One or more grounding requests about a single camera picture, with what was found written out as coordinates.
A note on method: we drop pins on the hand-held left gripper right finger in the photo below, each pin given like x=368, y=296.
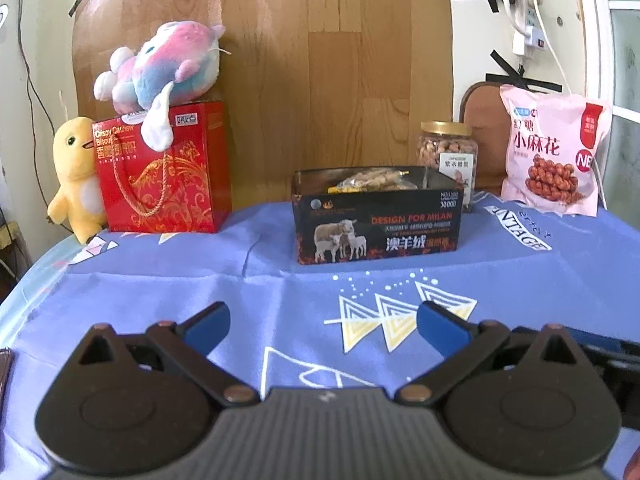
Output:
x=442, y=330

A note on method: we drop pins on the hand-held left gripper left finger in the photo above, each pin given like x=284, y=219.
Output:
x=207, y=327

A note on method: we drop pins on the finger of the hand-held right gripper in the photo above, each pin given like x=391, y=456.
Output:
x=615, y=347

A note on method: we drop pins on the black cardboard box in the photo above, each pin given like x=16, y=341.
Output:
x=375, y=230

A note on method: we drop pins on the yellow peanut packet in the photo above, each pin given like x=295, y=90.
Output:
x=372, y=181

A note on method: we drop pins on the blue printed tablecloth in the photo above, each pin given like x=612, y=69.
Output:
x=200, y=270

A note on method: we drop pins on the red gift box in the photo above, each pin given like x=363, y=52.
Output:
x=170, y=180

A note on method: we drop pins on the clear nut jar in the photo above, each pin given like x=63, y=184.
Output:
x=447, y=152

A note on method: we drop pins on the yellow duck plush toy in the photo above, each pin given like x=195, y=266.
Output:
x=77, y=175

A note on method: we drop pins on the brown chair back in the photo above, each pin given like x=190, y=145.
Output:
x=482, y=130

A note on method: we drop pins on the dark brown flat object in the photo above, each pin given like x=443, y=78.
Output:
x=5, y=372

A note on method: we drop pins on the pink snack bag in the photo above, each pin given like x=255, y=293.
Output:
x=550, y=150

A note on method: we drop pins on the pastel plush toy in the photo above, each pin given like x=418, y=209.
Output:
x=165, y=65

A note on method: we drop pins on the black tape strips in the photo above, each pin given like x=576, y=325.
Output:
x=507, y=65

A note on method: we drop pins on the wooden board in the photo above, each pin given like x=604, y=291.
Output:
x=325, y=60

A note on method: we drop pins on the white power strip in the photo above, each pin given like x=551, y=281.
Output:
x=530, y=25

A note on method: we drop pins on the white window frame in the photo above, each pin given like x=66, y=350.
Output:
x=615, y=60

